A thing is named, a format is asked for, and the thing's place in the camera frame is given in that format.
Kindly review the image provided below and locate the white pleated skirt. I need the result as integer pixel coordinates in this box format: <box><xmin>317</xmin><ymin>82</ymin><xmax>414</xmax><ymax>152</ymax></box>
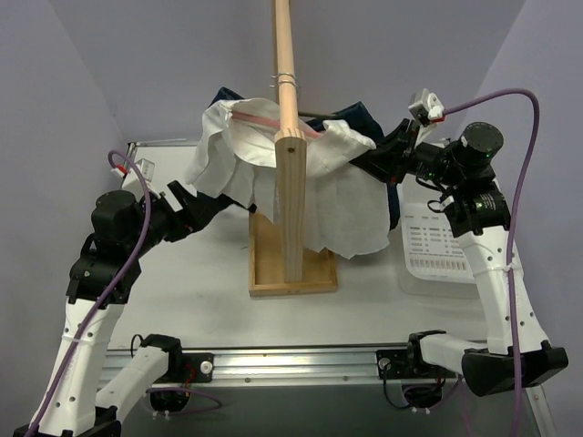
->
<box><xmin>210</xmin><ymin>103</ymin><xmax>390</xmax><ymax>259</ymax></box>

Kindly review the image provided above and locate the pink hanger with metal hook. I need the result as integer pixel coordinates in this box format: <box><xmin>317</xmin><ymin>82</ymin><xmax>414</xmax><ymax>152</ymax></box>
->
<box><xmin>231</xmin><ymin>111</ymin><xmax>322</xmax><ymax>139</ymax></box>

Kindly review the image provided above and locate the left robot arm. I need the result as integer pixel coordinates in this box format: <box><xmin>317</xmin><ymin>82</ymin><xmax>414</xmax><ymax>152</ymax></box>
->
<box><xmin>14</xmin><ymin>181</ymin><xmax>233</xmax><ymax>436</ymax></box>

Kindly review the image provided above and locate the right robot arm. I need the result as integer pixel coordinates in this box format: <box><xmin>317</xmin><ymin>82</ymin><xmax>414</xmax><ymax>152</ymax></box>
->
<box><xmin>352</xmin><ymin>119</ymin><xmax>568</xmax><ymax>397</ymax></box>

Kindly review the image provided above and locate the dark hanger with metal hook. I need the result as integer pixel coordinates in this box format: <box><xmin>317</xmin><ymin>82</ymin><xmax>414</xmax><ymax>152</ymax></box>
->
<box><xmin>271</xmin><ymin>73</ymin><xmax>342</xmax><ymax>119</ymax></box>

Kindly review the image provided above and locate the dark blue denim garment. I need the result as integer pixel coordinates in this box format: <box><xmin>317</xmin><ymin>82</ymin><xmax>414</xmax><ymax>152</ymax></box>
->
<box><xmin>187</xmin><ymin>86</ymin><xmax>384</xmax><ymax>212</ymax></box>

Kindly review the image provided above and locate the wooden clothes rack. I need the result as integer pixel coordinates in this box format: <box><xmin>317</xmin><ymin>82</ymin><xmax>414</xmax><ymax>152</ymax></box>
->
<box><xmin>249</xmin><ymin>1</ymin><xmax>338</xmax><ymax>298</ymax></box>

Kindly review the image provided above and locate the white plastic basket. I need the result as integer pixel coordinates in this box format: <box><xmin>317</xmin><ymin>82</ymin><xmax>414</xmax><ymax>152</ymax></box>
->
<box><xmin>397</xmin><ymin>178</ymin><xmax>478</xmax><ymax>300</ymax></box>

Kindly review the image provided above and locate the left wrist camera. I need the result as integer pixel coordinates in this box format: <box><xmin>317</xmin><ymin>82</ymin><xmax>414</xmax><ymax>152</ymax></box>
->
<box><xmin>110</xmin><ymin>158</ymin><xmax>160</xmax><ymax>197</ymax></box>

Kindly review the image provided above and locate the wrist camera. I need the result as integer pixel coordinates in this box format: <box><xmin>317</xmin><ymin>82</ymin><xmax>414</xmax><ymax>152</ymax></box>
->
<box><xmin>408</xmin><ymin>88</ymin><xmax>445</xmax><ymax>145</ymax></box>
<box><xmin>110</xmin><ymin>158</ymin><xmax>160</xmax><ymax>197</ymax></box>

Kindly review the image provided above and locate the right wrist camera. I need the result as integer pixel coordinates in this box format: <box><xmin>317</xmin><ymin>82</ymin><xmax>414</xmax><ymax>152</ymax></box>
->
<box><xmin>408</xmin><ymin>88</ymin><xmax>445</xmax><ymax>145</ymax></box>

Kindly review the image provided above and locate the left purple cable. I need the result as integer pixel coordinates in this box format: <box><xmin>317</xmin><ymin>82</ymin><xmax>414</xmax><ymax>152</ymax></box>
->
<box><xmin>26</xmin><ymin>150</ymin><xmax>224</xmax><ymax>429</ymax></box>

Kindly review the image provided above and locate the aluminium mounting rail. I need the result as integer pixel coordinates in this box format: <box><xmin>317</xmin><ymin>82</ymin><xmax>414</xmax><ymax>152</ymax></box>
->
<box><xmin>104</xmin><ymin>348</ymin><xmax>465</xmax><ymax>392</ymax></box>

